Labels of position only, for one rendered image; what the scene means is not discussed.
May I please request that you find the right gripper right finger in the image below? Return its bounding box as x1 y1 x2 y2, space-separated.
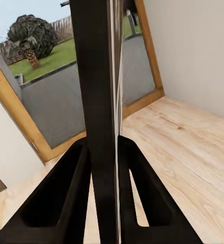
118 135 203 244

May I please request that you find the poster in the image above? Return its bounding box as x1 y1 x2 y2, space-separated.
69 0 124 244

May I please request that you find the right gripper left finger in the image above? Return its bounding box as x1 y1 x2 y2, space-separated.
0 137 91 244

